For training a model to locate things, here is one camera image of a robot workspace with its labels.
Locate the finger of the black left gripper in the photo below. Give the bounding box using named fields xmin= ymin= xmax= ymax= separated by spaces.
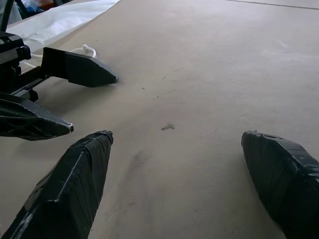
xmin=0 ymin=92 xmax=75 ymax=141
xmin=41 ymin=47 xmax=120 ymax=88

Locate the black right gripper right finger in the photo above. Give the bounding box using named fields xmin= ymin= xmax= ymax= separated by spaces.
xmin=241 ymin=130 xmax=319 ymax=239

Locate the white plastic bag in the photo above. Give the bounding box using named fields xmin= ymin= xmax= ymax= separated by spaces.
xmin=5 ymin=0 xmax=125 ymax=54

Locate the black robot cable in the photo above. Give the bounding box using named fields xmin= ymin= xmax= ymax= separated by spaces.
xmin=0 ymin=0 xmax=16 ymax=32

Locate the white rope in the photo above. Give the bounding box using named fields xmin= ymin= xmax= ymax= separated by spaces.
xmin=21 ymin=31 xmax=97 ymax=68

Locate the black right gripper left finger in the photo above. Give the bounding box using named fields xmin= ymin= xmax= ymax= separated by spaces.
xmin=0 ymin=130 xmax=115 ymax=239

